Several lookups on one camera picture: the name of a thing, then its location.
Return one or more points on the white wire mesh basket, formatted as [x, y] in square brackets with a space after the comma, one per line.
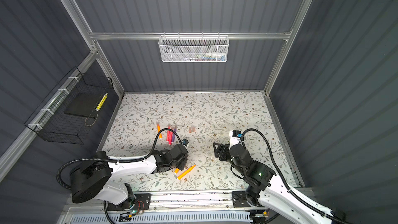
[173, 50]

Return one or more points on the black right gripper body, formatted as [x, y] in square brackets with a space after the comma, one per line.
[225, 154]

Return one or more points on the red-pink highlighter pen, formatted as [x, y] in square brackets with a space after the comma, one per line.
[171, 137]

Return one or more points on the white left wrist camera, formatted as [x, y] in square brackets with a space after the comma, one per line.
[185, 142]

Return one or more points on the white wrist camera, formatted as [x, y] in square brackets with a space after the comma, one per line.
[185, 142]
[235, 138]

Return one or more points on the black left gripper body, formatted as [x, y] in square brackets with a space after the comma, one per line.
[181, 164]

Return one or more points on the black wire mesh basket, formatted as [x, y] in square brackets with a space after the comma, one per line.
[51, 124]

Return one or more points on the items in white basket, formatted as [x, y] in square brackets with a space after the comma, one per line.
[207, 57]

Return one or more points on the yellow highlighter pen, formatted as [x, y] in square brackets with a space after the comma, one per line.
[186, 172]

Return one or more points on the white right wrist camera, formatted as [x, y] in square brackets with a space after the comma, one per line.
[235, 138]

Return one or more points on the black pad in basket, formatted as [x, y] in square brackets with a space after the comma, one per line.
[83, 105]

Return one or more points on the yellow highlighter in basket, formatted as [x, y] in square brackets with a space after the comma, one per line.
[101, 102]

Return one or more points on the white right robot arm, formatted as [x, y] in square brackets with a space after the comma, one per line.
[266, 188]

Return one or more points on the pink highlighter pen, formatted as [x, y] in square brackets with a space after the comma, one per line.
[168, 137]

